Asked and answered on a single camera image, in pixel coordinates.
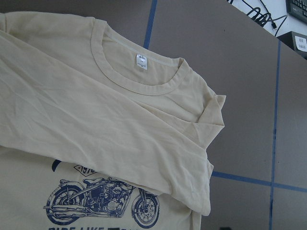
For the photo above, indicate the beige long-sleeve graphic shirt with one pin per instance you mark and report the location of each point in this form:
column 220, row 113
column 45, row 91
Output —
column 97, row 132

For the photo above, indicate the black labelled box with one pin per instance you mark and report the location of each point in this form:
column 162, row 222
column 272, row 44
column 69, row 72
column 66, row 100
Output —
column 296, row 41

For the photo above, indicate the black keyboard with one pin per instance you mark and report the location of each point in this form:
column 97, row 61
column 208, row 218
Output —
column 297, row 9

